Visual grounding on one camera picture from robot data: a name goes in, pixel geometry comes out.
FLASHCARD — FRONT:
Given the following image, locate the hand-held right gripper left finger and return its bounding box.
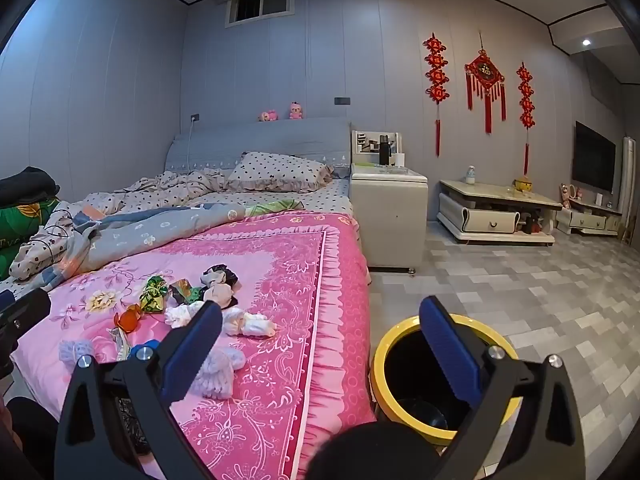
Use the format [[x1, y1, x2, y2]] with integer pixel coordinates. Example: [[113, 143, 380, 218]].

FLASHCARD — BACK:
[[54, 301, 223, 480]]

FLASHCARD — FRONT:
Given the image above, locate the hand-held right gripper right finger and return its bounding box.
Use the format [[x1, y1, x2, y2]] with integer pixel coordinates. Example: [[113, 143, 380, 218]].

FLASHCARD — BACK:
[[419, 296, 586, 480]]

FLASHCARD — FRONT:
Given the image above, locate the white tissue wad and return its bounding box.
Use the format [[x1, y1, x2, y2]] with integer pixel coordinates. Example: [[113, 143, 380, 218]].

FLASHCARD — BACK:
[[165, 302, 206, 330], [222, 307, 277, 338]]

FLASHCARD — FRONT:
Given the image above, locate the green snack packet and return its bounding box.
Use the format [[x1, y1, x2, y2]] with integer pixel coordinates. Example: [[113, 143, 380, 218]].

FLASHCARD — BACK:
[[167, 280, 206, 306]]

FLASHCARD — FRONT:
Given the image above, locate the yellow round waste bin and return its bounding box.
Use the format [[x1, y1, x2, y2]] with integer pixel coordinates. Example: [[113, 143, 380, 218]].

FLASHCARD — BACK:
[[370, 314, 523, 447]]

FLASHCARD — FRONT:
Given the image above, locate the beige wad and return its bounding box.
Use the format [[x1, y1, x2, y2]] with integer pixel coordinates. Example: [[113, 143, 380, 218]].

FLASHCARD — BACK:
[[202, 282, 241, 308]]

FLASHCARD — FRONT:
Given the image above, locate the gold green foil wrapper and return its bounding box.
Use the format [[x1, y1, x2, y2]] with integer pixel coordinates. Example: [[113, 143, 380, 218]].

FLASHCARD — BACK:
[[138, 287, 168, 314]]

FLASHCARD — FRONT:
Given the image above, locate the orange plastic wrapper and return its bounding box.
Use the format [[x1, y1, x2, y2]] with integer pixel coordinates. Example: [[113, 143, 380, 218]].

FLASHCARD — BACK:
[[112, 304, 142, 333]]

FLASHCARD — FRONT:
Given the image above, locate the shiny foil wrapper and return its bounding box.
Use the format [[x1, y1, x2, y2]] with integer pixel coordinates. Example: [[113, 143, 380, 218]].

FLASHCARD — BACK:
[[109, 327, 132, 361]]

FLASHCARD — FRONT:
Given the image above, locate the black plastic bag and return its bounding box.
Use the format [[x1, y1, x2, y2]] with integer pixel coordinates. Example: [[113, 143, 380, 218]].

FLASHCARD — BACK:
[[201, 264, 240, 286]]

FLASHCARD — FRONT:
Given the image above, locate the green floral folded blanket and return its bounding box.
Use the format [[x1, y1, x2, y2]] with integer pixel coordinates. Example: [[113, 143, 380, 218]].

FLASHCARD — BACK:
[[0, 199, 61, 281]]

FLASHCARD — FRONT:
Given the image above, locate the pink floral blanket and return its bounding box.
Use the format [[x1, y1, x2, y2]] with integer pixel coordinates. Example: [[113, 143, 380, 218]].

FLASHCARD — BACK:
[[10, 212, 377, 480]]

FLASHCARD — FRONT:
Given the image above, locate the black folded cloth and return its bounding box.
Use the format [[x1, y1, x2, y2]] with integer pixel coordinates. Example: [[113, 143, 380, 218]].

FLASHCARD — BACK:
[[0, 166, 61, 206]]

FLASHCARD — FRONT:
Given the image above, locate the person's dark clothing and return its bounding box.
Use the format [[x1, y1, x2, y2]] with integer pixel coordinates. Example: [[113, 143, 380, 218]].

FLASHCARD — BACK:
[[0, 395, 57, 480]]

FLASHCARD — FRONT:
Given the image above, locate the white bedside cabinet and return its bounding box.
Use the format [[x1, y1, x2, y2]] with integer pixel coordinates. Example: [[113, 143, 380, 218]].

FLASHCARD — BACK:
[[350, 162, 429, 276]]

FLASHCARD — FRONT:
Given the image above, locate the white marble coffee table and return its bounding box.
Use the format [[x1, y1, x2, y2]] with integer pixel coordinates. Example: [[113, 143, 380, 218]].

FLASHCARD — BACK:
[[436, 179, 563, 247]]

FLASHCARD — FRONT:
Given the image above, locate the beige polka dot quilt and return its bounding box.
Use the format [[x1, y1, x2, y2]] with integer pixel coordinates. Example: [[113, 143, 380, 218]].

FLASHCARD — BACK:
[[10, 167, 241, 281]]

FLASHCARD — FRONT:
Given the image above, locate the green leaf print cloth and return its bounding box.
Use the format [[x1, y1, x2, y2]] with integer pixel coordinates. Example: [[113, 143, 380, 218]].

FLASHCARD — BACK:
[[247, 199, 304, 216]]

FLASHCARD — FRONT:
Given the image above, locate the white television stand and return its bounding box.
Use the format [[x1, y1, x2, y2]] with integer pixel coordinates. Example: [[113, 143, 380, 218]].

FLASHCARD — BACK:
[[556, 197, 623, 236]]

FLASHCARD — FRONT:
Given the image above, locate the polka dot bed sheet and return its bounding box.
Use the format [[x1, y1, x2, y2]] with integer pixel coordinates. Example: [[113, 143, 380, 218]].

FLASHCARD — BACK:
[[190, 178, 358, 221]]

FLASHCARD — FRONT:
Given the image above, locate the polka dot ruffled pillow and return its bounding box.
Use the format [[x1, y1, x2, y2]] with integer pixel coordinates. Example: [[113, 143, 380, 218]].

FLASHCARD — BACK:
[[227, 151, 335, 194]]

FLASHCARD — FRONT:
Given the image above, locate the white tabletop mirror organizer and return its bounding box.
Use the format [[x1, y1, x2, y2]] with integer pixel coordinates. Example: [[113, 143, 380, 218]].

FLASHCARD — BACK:
[[351, 130, 403, 166]]

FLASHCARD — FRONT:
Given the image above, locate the grey upholstered bed headboard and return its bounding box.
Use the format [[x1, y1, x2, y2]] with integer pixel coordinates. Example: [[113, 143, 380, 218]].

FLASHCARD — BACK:
[[165, 117, 352, 181]]

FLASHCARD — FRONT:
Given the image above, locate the black flat television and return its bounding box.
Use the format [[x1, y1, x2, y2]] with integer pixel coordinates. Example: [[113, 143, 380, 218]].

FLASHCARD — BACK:
[[572, 121, 617, 193]]

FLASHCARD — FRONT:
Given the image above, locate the white standing air conditioner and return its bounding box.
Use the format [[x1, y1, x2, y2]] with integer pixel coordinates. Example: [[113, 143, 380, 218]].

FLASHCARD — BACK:
[[619, 136, 638, 216]]

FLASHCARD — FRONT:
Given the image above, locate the red diamond tassel decoration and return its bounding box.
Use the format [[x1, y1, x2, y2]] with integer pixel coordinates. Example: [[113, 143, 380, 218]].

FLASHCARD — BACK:
[[464, 32, 507, 135]]

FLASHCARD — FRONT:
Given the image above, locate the white charging cable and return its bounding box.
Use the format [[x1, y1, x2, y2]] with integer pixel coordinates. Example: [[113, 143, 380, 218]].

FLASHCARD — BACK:
[[186, 117, 197, 176]]

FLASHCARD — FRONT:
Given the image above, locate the red knot string decoration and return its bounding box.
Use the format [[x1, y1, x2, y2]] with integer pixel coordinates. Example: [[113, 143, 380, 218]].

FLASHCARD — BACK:
[[422, 34, 451, 157], [516, 62, 537, 176]]

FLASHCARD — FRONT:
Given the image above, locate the small wall window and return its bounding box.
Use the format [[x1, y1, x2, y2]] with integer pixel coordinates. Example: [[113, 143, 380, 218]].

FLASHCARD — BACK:
[[224, 0, 297, 28]]

